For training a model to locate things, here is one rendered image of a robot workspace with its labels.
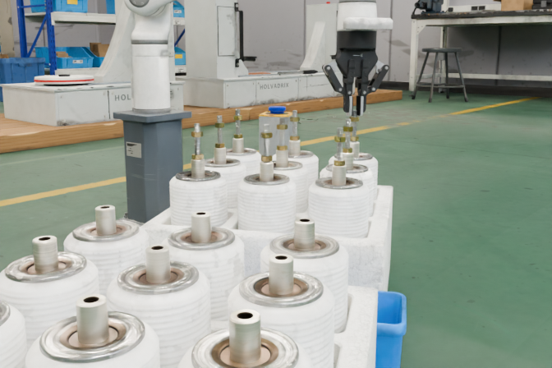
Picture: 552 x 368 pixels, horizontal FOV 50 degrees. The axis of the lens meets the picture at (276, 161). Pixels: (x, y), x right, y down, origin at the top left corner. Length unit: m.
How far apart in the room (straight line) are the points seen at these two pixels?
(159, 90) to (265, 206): 0.67
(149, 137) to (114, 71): 1.97
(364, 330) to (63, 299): 0.30
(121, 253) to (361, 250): 0.37
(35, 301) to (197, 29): 3.42
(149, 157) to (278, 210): 0.64
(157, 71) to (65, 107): 1.63
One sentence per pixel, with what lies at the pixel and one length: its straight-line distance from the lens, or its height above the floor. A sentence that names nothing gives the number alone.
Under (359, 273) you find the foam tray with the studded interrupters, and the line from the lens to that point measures 0.90.
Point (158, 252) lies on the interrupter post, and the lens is 0.56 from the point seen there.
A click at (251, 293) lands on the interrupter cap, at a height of 0.25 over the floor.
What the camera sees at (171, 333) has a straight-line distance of 0.55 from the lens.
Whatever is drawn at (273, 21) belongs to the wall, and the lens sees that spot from 7.77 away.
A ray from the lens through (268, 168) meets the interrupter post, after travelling 0.95.
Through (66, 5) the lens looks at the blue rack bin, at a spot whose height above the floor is 0.86.
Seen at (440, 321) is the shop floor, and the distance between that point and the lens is 1.09.
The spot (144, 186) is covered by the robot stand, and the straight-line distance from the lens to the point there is 1.53.
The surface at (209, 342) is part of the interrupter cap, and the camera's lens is 0.45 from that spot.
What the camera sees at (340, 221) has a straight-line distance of 0.91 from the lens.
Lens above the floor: 0.46
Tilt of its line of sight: 11 degrees down
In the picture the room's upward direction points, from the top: straight up
